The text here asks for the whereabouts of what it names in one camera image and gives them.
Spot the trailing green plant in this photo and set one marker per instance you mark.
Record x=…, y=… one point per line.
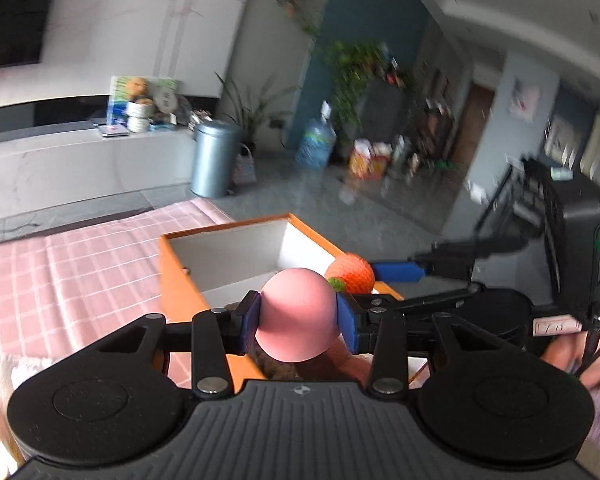
x=355, y=75

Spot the long-leaved potted plant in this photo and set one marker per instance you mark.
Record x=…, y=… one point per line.
x=255, y=110

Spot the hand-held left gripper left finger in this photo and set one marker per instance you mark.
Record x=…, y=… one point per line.
x=250, y=320

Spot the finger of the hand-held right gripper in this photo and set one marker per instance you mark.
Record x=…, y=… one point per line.
x=445, y=296
x=397, y=271

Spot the white ribbed pot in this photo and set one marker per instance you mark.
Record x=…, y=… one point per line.
x=140, y=117

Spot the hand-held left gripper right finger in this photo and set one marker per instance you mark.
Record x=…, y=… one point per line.
x=349, y=322

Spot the pale wall picture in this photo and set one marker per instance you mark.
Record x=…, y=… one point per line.
x=524, y=100

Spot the cream fluffy fabric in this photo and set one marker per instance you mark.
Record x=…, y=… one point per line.
x=5, y=400

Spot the brown plush headband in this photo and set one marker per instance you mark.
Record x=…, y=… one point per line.
x=280, y=367

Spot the person's right hand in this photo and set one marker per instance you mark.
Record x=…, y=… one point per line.
x=560, y=355

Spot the dark cabinet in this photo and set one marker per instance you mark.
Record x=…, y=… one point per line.
x=387, y=115

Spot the green and blue painting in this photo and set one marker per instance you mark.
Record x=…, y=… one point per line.
x=117, y=102

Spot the flat book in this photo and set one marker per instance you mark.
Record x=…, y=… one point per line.
x=114, y=131

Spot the decorative plate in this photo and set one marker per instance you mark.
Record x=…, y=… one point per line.
x=185, y=110

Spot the orange cardboard box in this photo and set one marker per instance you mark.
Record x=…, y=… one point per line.
x=180, y=280

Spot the orange crocheted strawberry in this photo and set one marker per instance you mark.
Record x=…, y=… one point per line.
x=352, y=272

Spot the pink ball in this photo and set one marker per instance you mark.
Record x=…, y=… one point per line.
x=297, y=315

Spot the hanging vine plant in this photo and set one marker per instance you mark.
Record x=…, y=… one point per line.
x=292, y=0

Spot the pink checked tablecloth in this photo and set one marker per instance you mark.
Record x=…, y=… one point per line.
x=80, y=270

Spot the round white fan ornament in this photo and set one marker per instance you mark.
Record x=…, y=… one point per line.
x=164, y=98

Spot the white marble console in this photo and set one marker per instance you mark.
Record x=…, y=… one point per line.
x=80, y=160

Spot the blue water jug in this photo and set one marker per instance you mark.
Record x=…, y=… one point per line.
x=316, y=142

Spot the grey metal bin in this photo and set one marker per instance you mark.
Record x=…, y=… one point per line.
x=215, y=160

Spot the brown door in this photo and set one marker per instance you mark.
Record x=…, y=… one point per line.
x=472, y=127

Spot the pale gift bag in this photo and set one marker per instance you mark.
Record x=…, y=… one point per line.
x=245, y=165

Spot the brown teddy bear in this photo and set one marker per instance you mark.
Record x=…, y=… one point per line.
x=137, y=88

